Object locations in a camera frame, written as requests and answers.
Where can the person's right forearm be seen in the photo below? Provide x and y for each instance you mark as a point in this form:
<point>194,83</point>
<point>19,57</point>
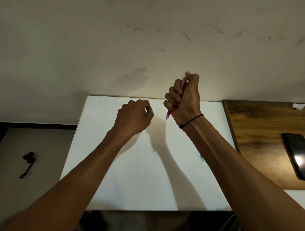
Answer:
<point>238,178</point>

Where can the person's right thumb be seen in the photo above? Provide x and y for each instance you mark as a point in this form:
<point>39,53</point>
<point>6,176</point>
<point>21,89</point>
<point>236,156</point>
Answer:
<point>192,77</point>

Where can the brown wooden board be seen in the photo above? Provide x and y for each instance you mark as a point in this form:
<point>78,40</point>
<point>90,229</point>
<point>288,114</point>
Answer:
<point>257,133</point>

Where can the person's left hand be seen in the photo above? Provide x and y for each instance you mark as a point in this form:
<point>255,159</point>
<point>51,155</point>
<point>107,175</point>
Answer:
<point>131,119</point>

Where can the person's left thumb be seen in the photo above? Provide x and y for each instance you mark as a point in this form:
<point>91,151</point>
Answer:
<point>150,111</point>

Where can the black wrist band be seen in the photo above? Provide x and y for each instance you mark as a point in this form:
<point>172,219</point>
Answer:
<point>190,121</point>

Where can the small teal object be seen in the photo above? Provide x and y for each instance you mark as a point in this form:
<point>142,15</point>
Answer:
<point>201,158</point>

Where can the person's right little finger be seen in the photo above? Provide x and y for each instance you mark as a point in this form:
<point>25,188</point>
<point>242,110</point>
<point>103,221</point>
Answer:
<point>168,106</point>

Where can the person's dark trousers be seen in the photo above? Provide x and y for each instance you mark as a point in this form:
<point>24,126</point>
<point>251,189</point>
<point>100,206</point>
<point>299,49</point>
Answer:
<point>93,221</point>

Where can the pink pen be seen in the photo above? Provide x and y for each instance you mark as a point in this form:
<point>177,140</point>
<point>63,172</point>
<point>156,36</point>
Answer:
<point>168,115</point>

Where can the person's right hand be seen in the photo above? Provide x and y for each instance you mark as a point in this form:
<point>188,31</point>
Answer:
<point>188,102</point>

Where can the black smartphone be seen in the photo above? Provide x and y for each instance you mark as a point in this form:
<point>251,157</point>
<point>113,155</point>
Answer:
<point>294,152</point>

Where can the small white crumpled object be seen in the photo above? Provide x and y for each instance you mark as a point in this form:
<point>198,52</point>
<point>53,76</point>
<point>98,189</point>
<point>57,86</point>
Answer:
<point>297,106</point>

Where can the person's left forearm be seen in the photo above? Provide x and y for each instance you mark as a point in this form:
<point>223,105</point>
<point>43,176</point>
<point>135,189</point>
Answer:
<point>71,185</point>

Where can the person's right middle finger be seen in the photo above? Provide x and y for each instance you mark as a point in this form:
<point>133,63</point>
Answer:
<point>174,93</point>

